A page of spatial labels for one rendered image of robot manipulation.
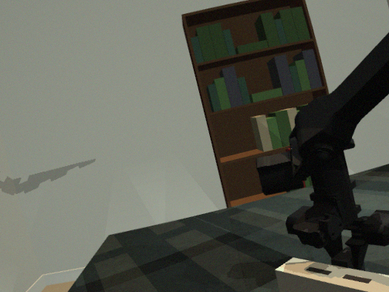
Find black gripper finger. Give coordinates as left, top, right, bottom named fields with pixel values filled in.
left=324, top=234, right=343, bottom=259
left=345, top=237, right=369, bottom=270

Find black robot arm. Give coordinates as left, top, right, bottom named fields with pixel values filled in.
left=256, top=32, right=389, bottom=249

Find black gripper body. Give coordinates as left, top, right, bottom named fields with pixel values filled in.
left=286, top=178, right=389, bottom=246

